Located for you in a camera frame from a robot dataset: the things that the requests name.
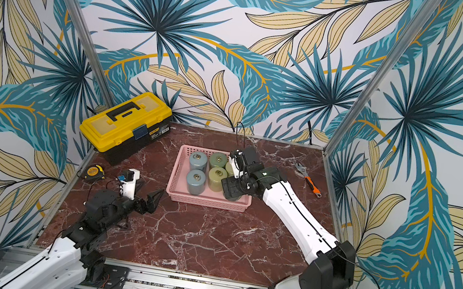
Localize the yellow black tape measure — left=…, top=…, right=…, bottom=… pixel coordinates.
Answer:
left=79, top=164, right=105, bottom=183

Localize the yellow-green tea canister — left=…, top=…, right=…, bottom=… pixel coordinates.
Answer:
left=207, top=166, right=229, bottom=192
left=225, top=161, right=234, bottom=177

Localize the pink perforated plastic basket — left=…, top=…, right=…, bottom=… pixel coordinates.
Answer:
left=166, top=144, right=252, bottom=213

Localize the yellow-green front tea canister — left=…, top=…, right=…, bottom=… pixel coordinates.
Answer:
left=207, top=166, right=229, bottom=192

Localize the dark green rear tea canister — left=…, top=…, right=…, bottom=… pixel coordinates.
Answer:
left=208, top=152, right=228, bottom=169

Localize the blue rear tea canister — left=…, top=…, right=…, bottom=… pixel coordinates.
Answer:
left=188, top=151, right=208, bottom=173

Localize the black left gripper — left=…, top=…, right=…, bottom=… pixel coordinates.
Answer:
left=101, top=175, right=165, bottom=240

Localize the yellow black toolbox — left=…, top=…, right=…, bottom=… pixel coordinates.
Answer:
left=79, top=93, right=173, bottom=166

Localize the blue front tea canister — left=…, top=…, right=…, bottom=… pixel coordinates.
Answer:
left=186, top=169, right=207, bottom=196

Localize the dark green tea canister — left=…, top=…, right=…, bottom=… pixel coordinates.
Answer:
left=226, top=196, right=242, bottom=202
left=208, top=152, right=228, bottom=169

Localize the orange handled adjustable wrench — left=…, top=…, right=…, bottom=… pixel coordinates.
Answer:
left=294, top=162, right=322, bottom=198

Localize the dark green front tea canister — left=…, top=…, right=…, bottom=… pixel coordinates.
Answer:
left=226, top=196, right=242, bottom=202

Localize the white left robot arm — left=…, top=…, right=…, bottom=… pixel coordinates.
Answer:
left=0, top=189, right=165, bottom=289

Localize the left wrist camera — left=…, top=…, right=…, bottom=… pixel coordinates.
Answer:
left=117, top=169, right=140, bottom=200

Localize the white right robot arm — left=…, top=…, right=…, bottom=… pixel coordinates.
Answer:
left=221, top=146, right=356, bottom=289

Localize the yellow-green rear tea canister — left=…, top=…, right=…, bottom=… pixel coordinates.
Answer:
left=225, top=161, right=234, bottom=177

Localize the blue tea canister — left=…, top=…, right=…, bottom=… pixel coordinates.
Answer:
left=186, top=169, right=207, bottom=196
left=188, top=151, right=208, bottom=173

